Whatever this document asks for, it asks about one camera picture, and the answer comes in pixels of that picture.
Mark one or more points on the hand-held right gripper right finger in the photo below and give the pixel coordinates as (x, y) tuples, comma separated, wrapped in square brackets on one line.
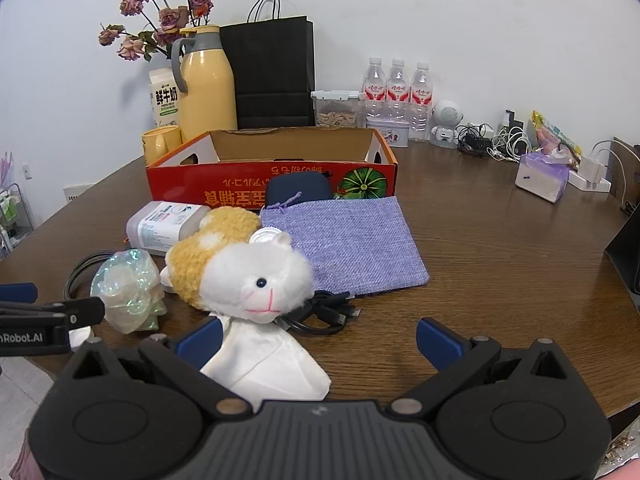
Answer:
[(440, 342)]

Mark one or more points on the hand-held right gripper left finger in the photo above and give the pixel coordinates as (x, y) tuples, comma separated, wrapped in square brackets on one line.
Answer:
[(200, 342)]

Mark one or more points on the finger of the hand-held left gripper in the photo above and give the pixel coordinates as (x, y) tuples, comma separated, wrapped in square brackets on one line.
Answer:
[(17, 293), (80, 310)]

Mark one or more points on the iridescent ball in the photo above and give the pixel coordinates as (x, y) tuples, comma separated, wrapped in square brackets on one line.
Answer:
[(125, 290)]

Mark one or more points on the white paper tissue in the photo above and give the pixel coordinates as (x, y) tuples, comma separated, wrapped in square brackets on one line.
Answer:
[(270, 365)]

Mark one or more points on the white and yellow plush toy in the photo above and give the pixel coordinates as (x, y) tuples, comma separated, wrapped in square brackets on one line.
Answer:
[(260, 280)]

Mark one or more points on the white plastic container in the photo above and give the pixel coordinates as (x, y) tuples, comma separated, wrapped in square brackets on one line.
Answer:
[(160, 227)]

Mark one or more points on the purple burlap pouch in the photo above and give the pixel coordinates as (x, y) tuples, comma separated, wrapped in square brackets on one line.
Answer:
[(350, 245)]

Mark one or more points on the orange cardboard box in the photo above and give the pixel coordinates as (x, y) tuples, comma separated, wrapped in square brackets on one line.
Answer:
[(210, 185)]

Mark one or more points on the white slatted basket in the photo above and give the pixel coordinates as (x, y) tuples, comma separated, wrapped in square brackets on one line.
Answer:
[(77, 192)]

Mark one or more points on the white round cap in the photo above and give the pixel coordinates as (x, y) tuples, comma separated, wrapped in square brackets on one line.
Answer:
[(264, 235)]

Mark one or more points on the person's pink clothing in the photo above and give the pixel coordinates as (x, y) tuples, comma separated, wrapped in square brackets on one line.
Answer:
[(22, 460)]

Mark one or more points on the navy blue case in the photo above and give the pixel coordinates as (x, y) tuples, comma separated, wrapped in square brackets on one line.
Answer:
[(300, 187)]

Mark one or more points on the yellow mug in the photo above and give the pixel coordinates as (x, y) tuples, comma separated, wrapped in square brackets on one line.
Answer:
[(160, 142)]

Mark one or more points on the purple tissue pack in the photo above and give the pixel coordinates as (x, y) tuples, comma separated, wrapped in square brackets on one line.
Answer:
[(542, 182)]

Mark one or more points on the black screen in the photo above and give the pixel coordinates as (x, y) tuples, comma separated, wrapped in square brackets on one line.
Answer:
[(627, 260)]

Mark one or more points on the white tin box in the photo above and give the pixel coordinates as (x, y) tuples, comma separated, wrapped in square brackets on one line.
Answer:
[(395, 132)]

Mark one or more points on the white milk carton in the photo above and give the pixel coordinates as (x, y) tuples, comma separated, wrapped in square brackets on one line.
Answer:
[(165, 100)]

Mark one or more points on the white robot toy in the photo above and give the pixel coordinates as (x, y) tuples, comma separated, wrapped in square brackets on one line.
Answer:
[(446, 115)]

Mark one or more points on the white plug charger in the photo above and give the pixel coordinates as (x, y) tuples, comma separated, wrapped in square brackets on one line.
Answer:
[(592, 166)]

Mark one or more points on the black charger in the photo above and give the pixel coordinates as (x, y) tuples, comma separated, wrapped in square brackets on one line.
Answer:
[(511, 120)]

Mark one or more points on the colourful snack bag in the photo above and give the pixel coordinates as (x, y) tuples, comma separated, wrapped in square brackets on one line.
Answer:
[(555, 135)]

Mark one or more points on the clear water bottle red label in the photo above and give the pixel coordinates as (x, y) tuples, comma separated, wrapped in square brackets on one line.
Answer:
[(374, 85), (420, 105), (397, 87)]

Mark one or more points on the clear container of seeds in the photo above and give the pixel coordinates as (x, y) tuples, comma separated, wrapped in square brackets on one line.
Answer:
[(335, 117)]

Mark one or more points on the yellow thermos jug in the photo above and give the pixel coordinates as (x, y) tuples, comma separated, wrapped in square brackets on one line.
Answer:
[(207, 90)]

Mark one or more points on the black paper bag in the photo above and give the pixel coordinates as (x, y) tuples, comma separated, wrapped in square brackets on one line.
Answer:
[(272, 70)]

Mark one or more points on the dried pink flowers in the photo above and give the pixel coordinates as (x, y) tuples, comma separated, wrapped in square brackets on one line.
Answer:
[(172, 17)]

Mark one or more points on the white wall outlet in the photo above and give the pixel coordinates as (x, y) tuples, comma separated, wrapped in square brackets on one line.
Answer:
[(27, 171)]

